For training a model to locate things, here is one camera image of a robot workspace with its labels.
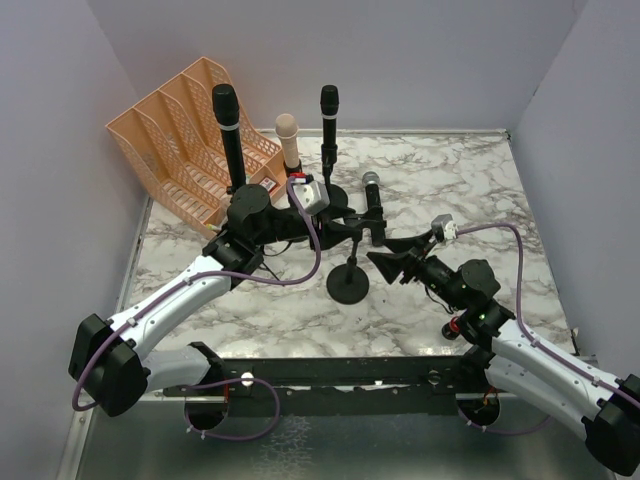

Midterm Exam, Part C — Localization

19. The black microphone silver grille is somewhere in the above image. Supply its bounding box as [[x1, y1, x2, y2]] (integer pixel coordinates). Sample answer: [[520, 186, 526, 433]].
[[360, 170, 387, 246]]

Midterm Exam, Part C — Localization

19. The peach pink microphone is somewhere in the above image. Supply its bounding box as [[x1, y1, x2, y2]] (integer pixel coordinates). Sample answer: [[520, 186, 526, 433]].
[[275, 113, 301, 171]]

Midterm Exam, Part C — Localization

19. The black microphone white band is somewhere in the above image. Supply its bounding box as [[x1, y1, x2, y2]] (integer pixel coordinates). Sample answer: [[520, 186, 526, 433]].
[[212, 83, 246, 194]]

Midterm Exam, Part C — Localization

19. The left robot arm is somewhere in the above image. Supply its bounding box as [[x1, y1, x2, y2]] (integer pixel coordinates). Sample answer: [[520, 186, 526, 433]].
[[68, 175, 372, 417]]

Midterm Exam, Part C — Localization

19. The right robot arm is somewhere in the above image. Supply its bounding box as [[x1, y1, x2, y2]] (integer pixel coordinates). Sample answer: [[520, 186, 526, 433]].
[[367, 234, 639, 476]]

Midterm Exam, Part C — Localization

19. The red white staples box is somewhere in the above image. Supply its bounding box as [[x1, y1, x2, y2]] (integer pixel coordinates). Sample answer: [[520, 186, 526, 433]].
[[260, 177, 278, 192]]

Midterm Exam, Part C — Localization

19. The red black small bottle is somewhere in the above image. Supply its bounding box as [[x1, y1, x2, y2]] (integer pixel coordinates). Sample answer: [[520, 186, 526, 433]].
[[441, 323, 460, 341]]

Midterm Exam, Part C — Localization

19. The peach plastic file organizer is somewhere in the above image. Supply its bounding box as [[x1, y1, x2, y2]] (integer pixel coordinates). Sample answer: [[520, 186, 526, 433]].
[[105, 56, 302, 241]]

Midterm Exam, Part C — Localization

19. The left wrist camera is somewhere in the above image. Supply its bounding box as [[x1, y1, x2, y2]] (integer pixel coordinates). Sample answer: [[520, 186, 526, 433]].
[[287, 172, 330, 216]]

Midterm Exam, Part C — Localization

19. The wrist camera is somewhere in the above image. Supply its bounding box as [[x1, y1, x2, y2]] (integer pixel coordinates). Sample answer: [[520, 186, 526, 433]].
[[287, 172, 330, 216], [431, 214, 458, 243]]

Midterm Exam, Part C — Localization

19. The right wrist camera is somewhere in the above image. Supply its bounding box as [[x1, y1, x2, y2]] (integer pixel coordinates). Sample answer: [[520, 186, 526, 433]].
[[431, 214, 458, 243]]

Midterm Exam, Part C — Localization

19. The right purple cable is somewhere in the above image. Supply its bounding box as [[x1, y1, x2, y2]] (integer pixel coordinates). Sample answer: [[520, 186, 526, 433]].
[[452, 222, 640, 436]]

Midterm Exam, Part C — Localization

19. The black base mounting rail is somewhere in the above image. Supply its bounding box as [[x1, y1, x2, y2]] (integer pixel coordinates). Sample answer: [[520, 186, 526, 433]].
[[169, 355, 502, 425]]

